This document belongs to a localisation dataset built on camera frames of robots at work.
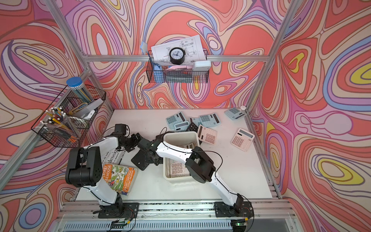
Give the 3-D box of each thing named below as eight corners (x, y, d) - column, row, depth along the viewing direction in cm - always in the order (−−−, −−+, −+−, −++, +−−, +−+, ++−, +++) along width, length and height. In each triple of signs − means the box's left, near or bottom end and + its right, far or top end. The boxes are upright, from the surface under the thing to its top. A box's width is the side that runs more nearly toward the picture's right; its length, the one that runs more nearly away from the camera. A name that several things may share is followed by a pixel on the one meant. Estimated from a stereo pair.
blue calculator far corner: (235, 122, 112) (236, 120, 111) (223, 113, 119) (224, 111, 118) (245, 115, 117) (246, 113, 115) (233, 107, 124) (234, 105, 122)
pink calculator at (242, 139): (229, 143, 101) (231, 140, 99) (238, 130, 109) (239, 127, 106) (246, 152, 97) (248, 149, 94) (253, 138, 104) (255, 135, 101)
